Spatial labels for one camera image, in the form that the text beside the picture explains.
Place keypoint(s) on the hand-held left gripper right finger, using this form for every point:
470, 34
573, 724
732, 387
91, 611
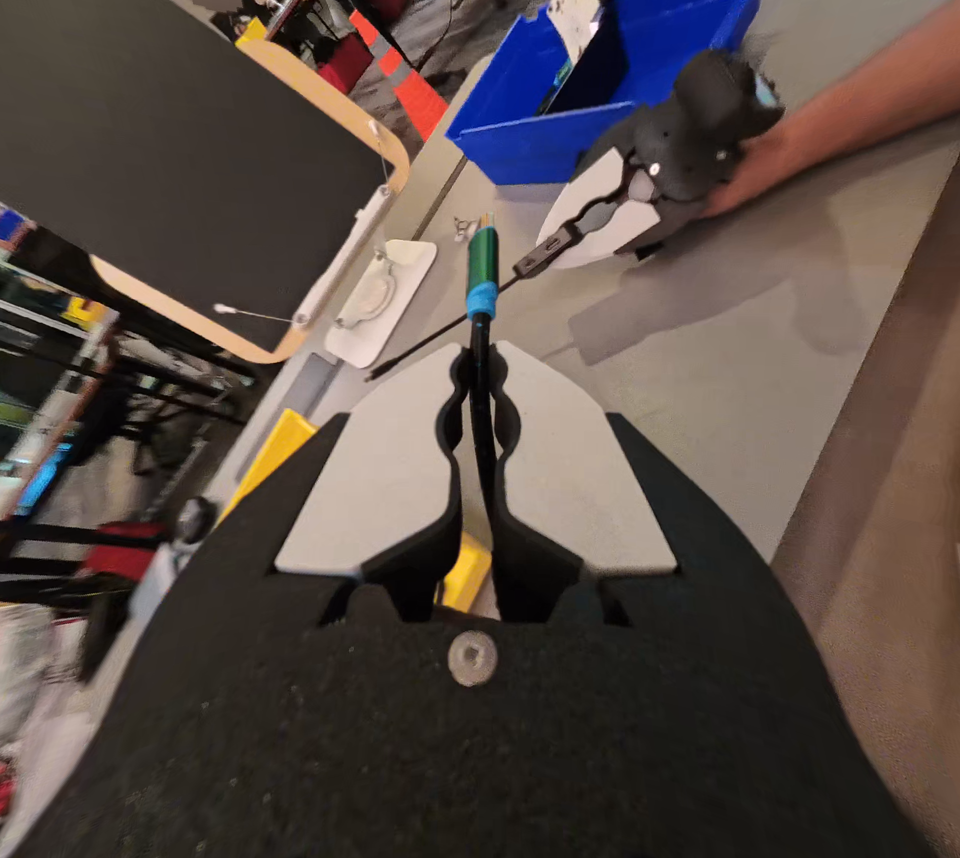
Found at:
585, 490

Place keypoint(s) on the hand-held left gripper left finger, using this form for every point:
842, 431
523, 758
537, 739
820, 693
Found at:
367, 490

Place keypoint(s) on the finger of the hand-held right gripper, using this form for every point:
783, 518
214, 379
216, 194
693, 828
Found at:
596, 179
622, 231

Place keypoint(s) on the blue plastic bin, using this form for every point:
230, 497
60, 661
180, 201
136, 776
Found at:
525, 145

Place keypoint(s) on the yellow plastic bin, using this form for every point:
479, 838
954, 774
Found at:
277, 445

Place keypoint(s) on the grey hdmi switch box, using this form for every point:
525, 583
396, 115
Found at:
574, 17

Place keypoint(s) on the person's right forearm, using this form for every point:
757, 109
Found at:
862, 92

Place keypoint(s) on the grey desk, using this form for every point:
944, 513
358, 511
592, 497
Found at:
712, 385

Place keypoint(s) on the person's right hand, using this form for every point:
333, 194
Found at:
757, 167

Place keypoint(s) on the black divider panel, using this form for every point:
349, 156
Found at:
592, 77

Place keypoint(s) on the orange traffic cone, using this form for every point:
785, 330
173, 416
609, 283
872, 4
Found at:
420, 104

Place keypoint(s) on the red bag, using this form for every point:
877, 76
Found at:
120, 558

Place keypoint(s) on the red plastic bin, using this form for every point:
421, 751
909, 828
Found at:
345, 66

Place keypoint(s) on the black board with wooden rim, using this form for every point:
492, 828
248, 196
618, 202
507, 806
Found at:
150, 145

